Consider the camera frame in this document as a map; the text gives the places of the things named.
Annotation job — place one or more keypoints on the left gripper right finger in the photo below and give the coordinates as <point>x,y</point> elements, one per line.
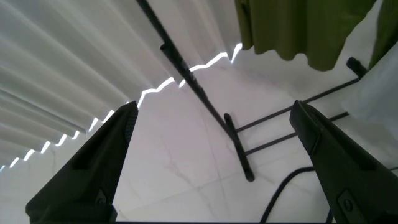
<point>357,174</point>

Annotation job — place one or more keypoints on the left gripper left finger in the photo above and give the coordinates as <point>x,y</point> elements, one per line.
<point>81,180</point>

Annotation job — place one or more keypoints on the green printed shirt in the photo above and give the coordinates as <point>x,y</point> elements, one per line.
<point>295,25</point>

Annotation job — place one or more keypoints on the black clothes rack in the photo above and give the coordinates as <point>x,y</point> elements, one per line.
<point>186,71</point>

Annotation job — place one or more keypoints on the white curtain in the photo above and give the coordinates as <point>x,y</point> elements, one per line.
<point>77,46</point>

